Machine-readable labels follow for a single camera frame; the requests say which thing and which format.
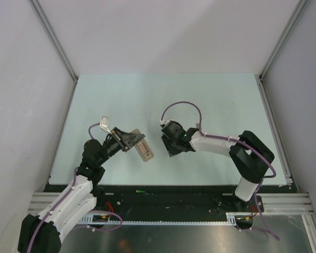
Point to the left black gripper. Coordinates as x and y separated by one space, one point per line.
125 140

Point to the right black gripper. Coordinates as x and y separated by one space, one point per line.
171 151

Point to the white remote control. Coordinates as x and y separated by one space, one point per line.
142 147

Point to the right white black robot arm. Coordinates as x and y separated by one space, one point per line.
250 155

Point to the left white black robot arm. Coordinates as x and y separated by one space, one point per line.
46 231

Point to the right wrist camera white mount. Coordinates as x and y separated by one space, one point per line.
163 123

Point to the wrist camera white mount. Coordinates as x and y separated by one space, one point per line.
104 124
163 123

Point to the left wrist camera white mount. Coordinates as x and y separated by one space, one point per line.
104 124

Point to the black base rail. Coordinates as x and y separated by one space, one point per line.
169 203

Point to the left aluminium frame post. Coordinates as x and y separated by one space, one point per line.
49 31

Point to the aluminium frame post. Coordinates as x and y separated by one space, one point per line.
291 24
49 31

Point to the right aluminium frame post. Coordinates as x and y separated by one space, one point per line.
291 24

